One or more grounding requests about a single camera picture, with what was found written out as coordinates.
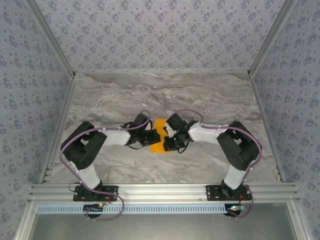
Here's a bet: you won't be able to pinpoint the orange cloth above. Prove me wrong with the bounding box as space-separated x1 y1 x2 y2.
149 118 172 154

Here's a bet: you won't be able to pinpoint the small circuit board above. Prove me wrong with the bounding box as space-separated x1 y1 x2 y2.
224 204 245 214
83 203 105 214

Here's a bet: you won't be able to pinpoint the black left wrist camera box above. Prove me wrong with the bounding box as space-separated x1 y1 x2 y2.
132 113 152 131

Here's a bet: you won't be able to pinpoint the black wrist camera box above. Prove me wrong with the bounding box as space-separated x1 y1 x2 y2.
132 113 152 131
166 113 188 132

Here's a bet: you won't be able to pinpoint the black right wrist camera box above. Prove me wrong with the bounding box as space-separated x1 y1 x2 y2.
166 113 188 132

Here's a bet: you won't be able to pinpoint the aluminium mounting rail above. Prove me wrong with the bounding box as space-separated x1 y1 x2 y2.
27 182 301 203

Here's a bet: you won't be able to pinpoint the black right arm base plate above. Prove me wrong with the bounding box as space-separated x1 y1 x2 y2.
206 184 253 202

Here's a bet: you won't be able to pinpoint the slotted grey cable duct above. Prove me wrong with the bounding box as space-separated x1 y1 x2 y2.
36 203 228 215

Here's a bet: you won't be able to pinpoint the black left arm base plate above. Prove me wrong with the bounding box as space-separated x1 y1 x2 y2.
72 185 119 202

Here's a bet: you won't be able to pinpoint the aluminium side rail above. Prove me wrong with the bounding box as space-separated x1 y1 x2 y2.
38 74 77 185
247 71 287 183

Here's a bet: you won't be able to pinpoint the aluminium frame post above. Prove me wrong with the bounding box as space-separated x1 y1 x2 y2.
248 0 298 76
24 0 76 79

